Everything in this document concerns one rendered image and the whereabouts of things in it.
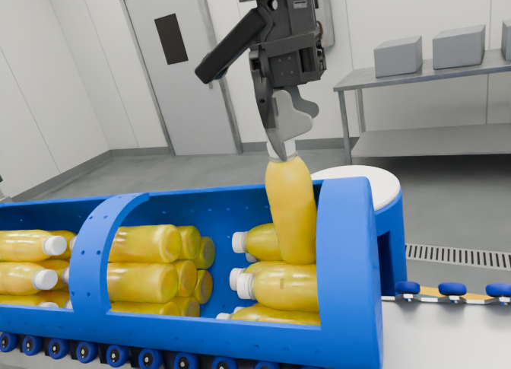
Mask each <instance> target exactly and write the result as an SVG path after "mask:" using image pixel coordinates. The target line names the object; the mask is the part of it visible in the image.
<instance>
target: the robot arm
mask: <svg viewBox="0 0 511 369"><path fill-rule="evenodd" d="M251 1H255V0H239V3H242V2H251ZM273 1H274V0H256V4H257V7H256V8H251V9H250V10H249V11H248V12H247V14H246V15H245V16H244V17H243V18H242V19H241V20H240V21H239V22H238V23H237V24H236V26H235V27H234V28H233V29H232V30H231V31H230V32H229V33H228V34H227V35H226V36H225V38H223V39H222V41H220V42H219V44H217V45H216V47H215V48H214V49H213V50H212V51H210V52H208V53H206V54H205V55H204V56H203V58H202V61H201V63H200V64H199V65H198V66H197V67H196V68H195V71H194V72H195V74H196V76H197V77H198V78H199V79H200V80H201V82H202V83H203V84H208V83H210V82H212V81H213V80H215V81H216V80H219V79H222V78H223V77H224V76H225V75H226V74H227V72H228V69H229V67H230V66H231V65H232V64H233V63H234V62H235V61H236V60H237V59H238V58H239V57H240V56H241V55H242V54H243V53H244V52H245V51H246V50H247V49H248V48H249V49H250V51H249V67H250V72H251V76H252V80H253V86H254V92H255V100H256V104H257V107H258V110H259V115H260V117H261V120H262V125H263V127H264V129H265V132H266V135H267V136H268V140H269V141H270V144H271V146H272V148H273V150H274V151H275V153H276V154H277V156H278V157H279V158H280V159H281V160H282V161H287V155H286V149H285V144H284V142H285V141H287V140H289V139H292V138H295V137H297V136H299V135H302V134H304V133H306V132H308V131H310V130H311V128H312V127H313V118H315V117H317V116H318V114H319V107H318V105H317V103H315V102H312V101H308V100H304V99H303V98H302V97H301V96H300V92H299V88H298V86H297V85H302V84H307V82H311V81H318V80H321V76H322V74H323V73H324V71H325V70H327V65H326V59H325V50H324V43H323V38H322V35H323V29H322V24H321V22H320V21H317V20H316V11H315V5H314V0H276V1H277V3H278V6H277V8H276V9H274V8H273ZM317 23H318V24H319V26H317Z"/></svg>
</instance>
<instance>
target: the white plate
mask: <svg viewBox="0 0 511 369"><path fill-rule="evenodd" d="M361 176H363V177H367V178H368V179H369V181H370V185H371V189H372V194H373V205H374V211H376V210H378V209H380V208H383V207H384V206H386V205H388V204H389V203H390V202H391V201H393V200H394V199H395V198H396V196H397V195H398V193H399V190H400V184H399V181H398V179H397V178H396V177H395V176H394V175H393V174H391V173H390V172H388V171H386V170H383V169H380V168H377V167H369V166H343V167H333V168H329V169H326V170H321V171H319V172H317V173H314V174H311V177H312V180H321V179H331V178H342V177H361Z"/></svg>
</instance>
